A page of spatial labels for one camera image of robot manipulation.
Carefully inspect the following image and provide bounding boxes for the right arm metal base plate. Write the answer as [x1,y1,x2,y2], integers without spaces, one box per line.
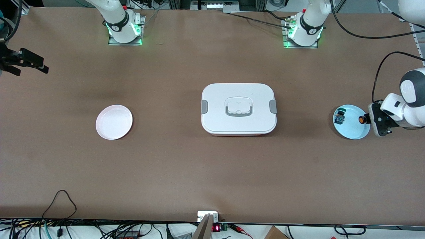
[108,15,146,46]

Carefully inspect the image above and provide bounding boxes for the red black clip leads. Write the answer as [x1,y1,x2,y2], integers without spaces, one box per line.
[229,224,253,239]

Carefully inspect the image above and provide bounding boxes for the black flat loop cable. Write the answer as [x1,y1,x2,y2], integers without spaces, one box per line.
[334,225,366,235]

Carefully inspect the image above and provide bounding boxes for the white labelled panel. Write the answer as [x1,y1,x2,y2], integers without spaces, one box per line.
[191,0,239,10]

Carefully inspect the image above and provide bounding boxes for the brown cardboard box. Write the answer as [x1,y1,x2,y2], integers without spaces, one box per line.
[264,226,289,239]

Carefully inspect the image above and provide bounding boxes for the small white socket block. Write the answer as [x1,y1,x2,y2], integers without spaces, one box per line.
[197,211,219,222]

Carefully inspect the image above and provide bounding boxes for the aluminium frame profile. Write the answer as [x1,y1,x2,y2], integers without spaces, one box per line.
[13,0,30,15]

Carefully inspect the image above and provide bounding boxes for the white lunch box grey clips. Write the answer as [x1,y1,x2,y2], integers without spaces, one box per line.
[201,83,277,136]

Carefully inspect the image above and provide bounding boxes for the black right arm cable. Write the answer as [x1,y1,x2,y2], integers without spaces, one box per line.
[5,0,23,42]

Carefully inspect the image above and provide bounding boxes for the black cable to arm base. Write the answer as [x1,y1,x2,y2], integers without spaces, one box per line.
[223,13,294,30]

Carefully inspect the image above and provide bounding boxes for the green push-button switch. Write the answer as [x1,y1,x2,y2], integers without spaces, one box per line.
[334,108,346,125]

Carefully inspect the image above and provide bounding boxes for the pink round plate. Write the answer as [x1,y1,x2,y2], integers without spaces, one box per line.
[96,105,133,140]

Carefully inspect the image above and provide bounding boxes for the light blue round plate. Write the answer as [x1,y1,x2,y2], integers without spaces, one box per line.
[333,105,371,140]

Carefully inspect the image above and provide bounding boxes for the aluminium profile bar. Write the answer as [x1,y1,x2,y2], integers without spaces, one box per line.
[192,213,214,239]

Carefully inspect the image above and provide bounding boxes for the thin black looped cable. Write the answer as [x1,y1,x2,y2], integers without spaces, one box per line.
[42,190,77,219]

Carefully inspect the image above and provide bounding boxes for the slotted metal rail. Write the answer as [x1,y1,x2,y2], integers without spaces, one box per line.
[412,24,425,67]

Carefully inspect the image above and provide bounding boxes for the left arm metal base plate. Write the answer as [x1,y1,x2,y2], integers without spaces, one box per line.
[282,18,318,49]

